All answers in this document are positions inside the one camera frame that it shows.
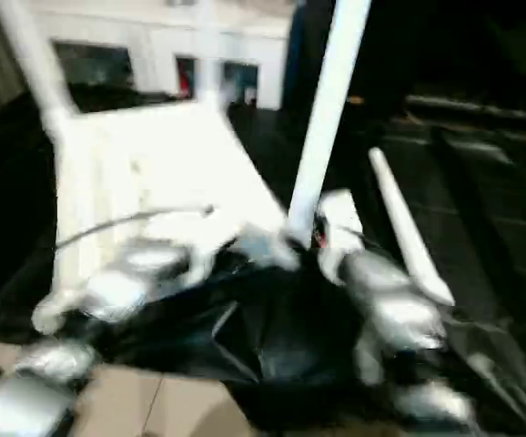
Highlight white table top frame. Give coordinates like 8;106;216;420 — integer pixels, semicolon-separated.
30;97;302;336

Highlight black work mat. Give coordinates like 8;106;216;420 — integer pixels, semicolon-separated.
0;82;526;433

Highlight white glass-door cabinet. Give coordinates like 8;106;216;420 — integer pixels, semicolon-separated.
22;0;293;107

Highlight black metal rail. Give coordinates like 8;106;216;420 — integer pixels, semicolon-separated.
404;95;526;123

